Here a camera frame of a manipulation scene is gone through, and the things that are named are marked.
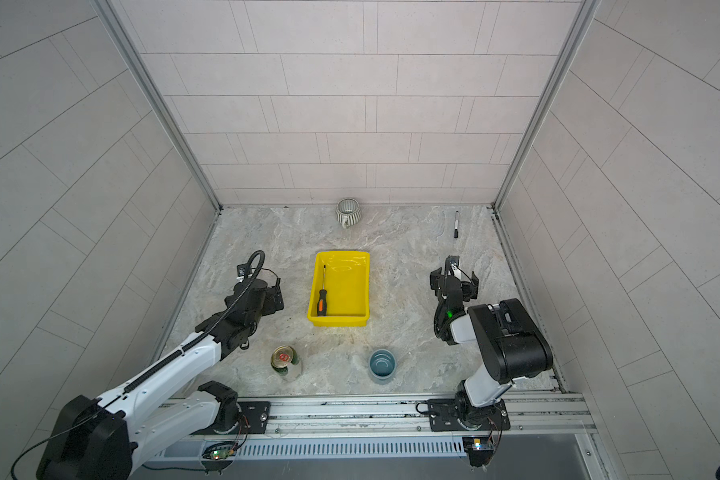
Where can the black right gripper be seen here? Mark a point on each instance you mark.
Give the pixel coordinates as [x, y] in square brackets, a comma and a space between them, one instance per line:
[437, 281]

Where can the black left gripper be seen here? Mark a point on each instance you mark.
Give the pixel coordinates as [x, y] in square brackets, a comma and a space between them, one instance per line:
[272, 305]

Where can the orange black screwdriver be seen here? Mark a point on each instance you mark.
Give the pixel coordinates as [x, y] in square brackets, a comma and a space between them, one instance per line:
[322, 301]

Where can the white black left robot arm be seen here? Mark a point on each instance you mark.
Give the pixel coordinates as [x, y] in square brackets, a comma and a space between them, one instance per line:
[111, 435]

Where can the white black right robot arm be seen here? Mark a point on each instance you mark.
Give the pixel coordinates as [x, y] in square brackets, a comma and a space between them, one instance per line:
[510, 343]

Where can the yellow plastic bin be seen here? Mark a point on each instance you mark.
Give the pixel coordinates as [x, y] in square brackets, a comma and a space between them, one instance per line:
[347, 284]

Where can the green glass jar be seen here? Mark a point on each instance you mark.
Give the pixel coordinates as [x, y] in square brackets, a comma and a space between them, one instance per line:
[286, 362]

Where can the white ribbed ceramic cup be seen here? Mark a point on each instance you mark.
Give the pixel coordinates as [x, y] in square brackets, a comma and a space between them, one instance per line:
[348, 212]

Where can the blue ceramic cup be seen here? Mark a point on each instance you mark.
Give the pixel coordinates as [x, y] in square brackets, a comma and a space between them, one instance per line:
[382, 366]

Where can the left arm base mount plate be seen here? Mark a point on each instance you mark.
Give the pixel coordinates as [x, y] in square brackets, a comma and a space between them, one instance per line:
[252, 418]

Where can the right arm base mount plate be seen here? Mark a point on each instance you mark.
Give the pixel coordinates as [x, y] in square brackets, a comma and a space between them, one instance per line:
[457, 414]

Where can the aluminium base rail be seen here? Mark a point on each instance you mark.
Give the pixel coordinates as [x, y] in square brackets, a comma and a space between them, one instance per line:
[379, 426]

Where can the aluminium corner frame post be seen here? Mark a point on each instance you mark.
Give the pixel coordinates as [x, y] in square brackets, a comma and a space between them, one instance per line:
[573, 40]

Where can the left aluminium corner post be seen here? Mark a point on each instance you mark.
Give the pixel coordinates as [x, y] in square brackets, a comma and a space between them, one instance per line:
[136, 65]

